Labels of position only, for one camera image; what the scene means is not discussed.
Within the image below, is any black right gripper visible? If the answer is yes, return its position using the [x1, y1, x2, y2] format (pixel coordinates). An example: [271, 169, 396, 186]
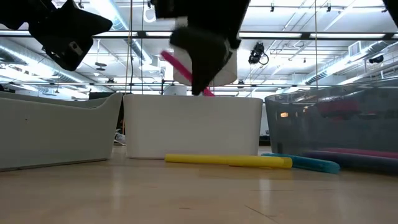
[152, 0, 251, 96]

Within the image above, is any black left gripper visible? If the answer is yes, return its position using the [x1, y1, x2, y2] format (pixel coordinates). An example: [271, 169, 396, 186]
[0, 0, 114, 72]

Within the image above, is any pink highlighter marker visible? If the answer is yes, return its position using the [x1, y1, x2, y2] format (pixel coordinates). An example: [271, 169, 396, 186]
[160, 50, 216, 97]

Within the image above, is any white plastic bin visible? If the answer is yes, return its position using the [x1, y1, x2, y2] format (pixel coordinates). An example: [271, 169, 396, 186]
[123, 93, 264, 160]

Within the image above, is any yellow highlighter marker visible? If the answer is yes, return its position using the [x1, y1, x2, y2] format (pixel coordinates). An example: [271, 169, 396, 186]
[164, 153, 294, 170]

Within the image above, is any teal highlighter marker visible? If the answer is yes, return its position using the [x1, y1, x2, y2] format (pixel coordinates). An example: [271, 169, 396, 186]
[261, 152, 341, 175]

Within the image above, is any white hanging cylinder lamp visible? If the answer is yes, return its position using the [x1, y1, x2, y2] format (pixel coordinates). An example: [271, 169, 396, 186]
[172, 17, 238, 88]

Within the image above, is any light grey plastic bin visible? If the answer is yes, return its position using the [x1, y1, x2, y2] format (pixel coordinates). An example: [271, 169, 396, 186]
[0, 91, 124, 173]

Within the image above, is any person's shoe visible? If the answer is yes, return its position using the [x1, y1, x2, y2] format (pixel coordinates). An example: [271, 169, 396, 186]
[113, 129, 127, 146]

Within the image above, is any dark grey translucent bin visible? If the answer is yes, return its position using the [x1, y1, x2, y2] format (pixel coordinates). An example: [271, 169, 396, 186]
[264, 79, 398, 175]

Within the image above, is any black ceiling camera with cable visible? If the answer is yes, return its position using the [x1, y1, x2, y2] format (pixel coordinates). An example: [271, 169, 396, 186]
[248, 42, 270, 66]

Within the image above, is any black hanging cable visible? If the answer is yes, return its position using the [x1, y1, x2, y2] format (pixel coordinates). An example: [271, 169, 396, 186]
[124, 0, 135, 94]

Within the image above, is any white hanging ring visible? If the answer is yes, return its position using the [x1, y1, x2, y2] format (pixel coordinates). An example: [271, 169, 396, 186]
[142, 5, 156, 24]

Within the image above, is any thin hanging cord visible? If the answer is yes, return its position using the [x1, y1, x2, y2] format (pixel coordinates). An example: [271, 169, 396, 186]
[313, 0, 318, 91]

